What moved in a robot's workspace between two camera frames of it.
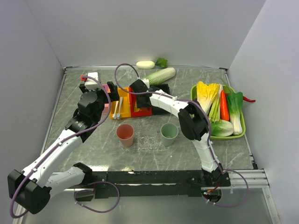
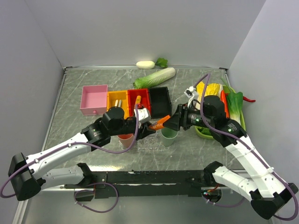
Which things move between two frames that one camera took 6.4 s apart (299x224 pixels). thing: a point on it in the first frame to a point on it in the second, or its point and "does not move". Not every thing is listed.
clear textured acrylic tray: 147,141 does not move
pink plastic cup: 125,133 does not move
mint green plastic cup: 169,131 does not move
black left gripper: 113,89 to 144,129
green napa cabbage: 160,75 does not move
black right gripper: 139,105 to 179,118
